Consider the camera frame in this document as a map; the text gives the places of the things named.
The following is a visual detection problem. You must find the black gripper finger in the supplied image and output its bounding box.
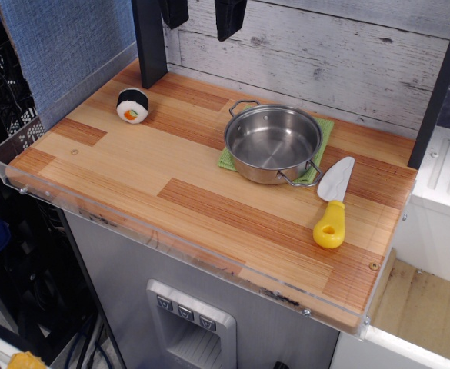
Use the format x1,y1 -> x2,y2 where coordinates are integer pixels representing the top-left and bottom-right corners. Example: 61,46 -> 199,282
160,0 -> 189,29
215,0 -> 247,42

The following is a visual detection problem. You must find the stainless steel pot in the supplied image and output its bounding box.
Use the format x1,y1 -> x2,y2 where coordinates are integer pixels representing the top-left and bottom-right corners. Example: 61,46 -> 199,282
223,98 -> 324,188

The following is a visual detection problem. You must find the plush sushi roll toy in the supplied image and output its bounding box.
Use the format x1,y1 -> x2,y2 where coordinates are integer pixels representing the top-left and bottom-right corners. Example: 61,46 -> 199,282
116,88 -> 148,124

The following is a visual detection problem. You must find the blue fabric panel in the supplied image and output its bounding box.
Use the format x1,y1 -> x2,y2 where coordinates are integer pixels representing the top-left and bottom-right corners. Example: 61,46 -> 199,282
0,1 -> 137,130

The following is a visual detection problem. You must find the black plastic crate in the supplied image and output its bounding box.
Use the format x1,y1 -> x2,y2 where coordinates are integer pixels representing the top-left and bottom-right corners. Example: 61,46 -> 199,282
0,42 -> 38,142

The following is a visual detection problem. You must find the clear acrylic edge guard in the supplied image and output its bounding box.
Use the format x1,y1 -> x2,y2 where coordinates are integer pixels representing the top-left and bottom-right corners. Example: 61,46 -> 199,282
0,42 -> 412,342

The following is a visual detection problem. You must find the white toy sink unit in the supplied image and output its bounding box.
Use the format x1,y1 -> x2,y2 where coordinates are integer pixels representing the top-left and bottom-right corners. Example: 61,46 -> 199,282
392,127 -> 450,281

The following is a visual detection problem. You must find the grey ice dispenser panel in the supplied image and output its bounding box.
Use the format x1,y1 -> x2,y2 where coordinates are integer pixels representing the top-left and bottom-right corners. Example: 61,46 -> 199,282
146,279 -> 238,368

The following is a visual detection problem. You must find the silver toy fridge cabinet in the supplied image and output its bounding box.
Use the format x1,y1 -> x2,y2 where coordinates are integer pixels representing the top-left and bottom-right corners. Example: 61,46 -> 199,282
65,214 -> 338,368

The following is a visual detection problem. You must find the yellow object at corner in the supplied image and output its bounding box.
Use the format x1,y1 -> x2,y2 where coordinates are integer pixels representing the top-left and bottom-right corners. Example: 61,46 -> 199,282
6,351 -> 47,369

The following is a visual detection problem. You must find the dark left post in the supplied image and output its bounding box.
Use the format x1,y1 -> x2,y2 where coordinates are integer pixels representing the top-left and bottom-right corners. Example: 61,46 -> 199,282
131,0 -> 168,88

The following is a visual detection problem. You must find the dark post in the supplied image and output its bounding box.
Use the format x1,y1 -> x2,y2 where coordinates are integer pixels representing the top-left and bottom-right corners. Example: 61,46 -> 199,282
407,40 -> 450,169
131,0 -> 168,88

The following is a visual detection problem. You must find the dark right post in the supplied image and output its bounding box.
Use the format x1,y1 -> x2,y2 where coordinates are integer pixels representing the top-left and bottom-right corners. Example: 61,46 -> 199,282
407,40 -> 450,169

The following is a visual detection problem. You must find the yellow handled toy knife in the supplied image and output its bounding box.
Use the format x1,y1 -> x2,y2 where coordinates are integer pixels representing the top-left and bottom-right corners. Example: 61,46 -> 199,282
313,157 -> 355,249

